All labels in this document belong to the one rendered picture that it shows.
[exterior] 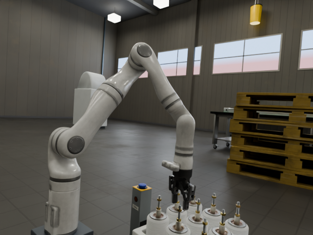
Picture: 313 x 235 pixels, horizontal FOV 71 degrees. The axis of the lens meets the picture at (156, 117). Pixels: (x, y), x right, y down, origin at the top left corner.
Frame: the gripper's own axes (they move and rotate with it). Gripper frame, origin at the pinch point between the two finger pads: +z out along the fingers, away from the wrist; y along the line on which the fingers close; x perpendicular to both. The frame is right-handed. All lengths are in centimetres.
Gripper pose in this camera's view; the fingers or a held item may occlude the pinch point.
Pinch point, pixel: (180, 203)
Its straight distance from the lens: 92.4
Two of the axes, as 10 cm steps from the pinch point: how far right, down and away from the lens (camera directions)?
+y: -5.3, -0.7, 8.5
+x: -8.5, -0.5, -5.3
